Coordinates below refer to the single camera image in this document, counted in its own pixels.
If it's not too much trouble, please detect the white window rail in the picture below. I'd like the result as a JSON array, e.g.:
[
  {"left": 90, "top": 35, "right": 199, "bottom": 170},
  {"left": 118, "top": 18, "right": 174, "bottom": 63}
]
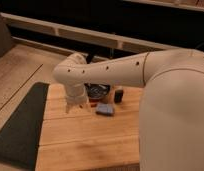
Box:
[{"left": 1, "top": 13, "right": 177, "bottom": 53}]

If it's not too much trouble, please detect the blue sponge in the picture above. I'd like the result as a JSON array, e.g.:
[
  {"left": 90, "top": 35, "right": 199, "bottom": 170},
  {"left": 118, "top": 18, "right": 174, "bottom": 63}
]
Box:
[{"left": 96, "top": 103, "right": 114, "bottom": 116}]

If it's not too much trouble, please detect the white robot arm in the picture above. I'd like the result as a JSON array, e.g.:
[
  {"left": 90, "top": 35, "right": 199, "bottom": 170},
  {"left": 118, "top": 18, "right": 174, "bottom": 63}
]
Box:
[{"left": 53, "top": 48, "right": 204, "bottom": 171}]

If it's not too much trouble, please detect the black bowl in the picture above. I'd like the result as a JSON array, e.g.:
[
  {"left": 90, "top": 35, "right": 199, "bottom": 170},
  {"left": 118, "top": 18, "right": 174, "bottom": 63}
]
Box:
[{"left": 85, "top": 84, "right": 110, "bottom": 100}]

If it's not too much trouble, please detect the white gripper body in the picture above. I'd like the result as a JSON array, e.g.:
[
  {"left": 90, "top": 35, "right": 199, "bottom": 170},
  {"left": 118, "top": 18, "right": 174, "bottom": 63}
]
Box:
[{"left": 64, "top": 85, "right": 88, "bottom": 113}]

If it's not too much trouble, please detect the black eraser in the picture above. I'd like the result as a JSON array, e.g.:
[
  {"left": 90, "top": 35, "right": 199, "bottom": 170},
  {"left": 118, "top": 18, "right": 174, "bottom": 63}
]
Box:
[{"left": 114, "top": 89, "right": 124, "bottom": 103}]

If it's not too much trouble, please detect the dark floor mat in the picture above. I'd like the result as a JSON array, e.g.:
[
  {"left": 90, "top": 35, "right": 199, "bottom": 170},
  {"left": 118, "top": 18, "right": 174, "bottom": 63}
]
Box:
[{"left": 0, "top": 82, "right": 49, "bottom": 171}]

